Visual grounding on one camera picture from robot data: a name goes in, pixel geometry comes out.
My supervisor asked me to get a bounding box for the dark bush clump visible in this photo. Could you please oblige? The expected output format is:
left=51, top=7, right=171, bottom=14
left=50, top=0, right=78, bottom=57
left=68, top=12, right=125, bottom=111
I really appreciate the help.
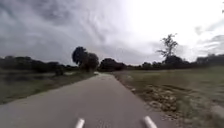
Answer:
left=98, top=57, right=128, bottom=73

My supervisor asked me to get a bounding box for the dark round tree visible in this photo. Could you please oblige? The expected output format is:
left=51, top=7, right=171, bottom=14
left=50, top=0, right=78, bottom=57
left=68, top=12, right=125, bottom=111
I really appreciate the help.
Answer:
left=71, top=46, right=100, bottom=73

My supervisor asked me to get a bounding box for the grey asphalt path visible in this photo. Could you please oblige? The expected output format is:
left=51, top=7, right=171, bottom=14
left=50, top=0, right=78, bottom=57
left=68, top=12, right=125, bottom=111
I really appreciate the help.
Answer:
left=0, top=72, right=181, bottom=128

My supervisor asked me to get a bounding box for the tall thin tree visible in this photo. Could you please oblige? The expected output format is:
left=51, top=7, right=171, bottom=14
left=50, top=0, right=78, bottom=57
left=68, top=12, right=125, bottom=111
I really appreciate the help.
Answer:
left=156, top=33, right=180, bottom=64

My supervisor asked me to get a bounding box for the robot's own part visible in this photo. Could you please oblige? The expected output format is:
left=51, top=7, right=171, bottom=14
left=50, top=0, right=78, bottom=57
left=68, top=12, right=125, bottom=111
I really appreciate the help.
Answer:
left=74, top=118, right=86, bottom=128
left=143, top=115, right=158, bottom=128

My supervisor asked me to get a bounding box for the row of dark trees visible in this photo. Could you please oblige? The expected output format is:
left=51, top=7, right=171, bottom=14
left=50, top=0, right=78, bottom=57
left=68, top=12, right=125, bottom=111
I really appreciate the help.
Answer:
left=126, top=53, right=224, bottom=71

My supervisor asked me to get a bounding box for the grass field with bare patches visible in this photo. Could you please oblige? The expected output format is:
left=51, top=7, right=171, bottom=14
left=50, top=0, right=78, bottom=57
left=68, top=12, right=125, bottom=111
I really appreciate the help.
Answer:
left=112, top=66, right=224, bottom=128

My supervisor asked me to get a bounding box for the dark hedge line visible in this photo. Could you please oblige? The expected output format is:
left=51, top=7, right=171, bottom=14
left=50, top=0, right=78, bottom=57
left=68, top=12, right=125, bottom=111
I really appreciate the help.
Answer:
left=0, top=55, right=80, bottom=75

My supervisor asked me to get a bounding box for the grass verge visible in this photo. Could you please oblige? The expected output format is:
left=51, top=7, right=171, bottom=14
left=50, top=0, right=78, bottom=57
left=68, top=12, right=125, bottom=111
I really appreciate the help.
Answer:
left=0, top=71, right=98, bottom=106

